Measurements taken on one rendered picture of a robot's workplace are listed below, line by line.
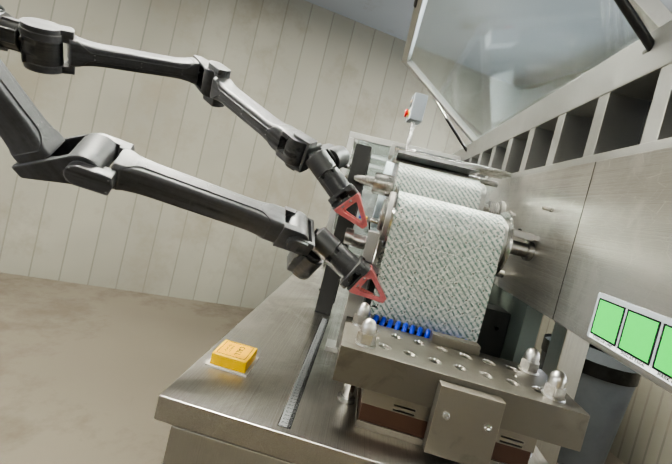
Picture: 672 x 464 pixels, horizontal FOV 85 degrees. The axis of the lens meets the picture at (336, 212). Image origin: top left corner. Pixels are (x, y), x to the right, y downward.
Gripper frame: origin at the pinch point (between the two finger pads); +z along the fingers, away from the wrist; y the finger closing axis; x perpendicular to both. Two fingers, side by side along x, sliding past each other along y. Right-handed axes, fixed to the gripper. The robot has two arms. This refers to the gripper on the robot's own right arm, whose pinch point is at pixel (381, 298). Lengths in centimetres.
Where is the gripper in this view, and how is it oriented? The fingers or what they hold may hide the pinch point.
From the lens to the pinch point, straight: 81.5
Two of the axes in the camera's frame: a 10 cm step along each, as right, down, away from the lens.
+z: 7.3, 6.8, -0.4
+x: 6.8, -7.3, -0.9
